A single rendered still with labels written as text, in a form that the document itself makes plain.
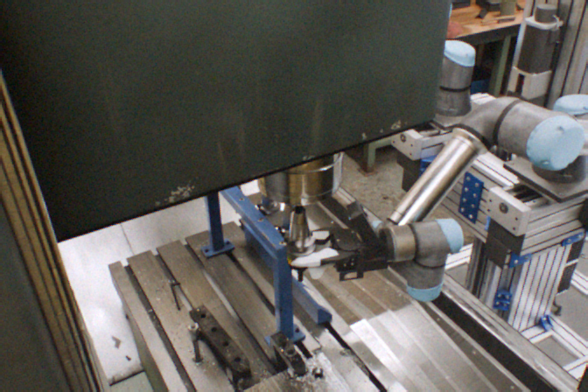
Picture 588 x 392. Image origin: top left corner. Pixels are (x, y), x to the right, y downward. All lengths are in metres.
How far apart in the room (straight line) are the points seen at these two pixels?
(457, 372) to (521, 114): 0.80
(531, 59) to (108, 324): 1.57
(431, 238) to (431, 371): 0.64
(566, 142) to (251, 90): 0.78
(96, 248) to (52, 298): 1.41
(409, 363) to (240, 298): 0.53
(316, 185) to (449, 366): 0.97
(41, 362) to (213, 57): 0.40
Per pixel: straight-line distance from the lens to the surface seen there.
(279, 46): 0.78
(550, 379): 1.75
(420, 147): 2.08
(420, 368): 1.76
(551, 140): 1.32
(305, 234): 1.11
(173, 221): 2.16
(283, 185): 0.97
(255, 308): 1.67
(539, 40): 1.93
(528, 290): 2.48
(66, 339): 0.76
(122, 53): 0.70
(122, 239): 2.13
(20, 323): 0.56
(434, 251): 1.22
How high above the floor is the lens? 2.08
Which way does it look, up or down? 34 degrees down
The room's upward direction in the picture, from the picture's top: 1 degrees counter-clockwise
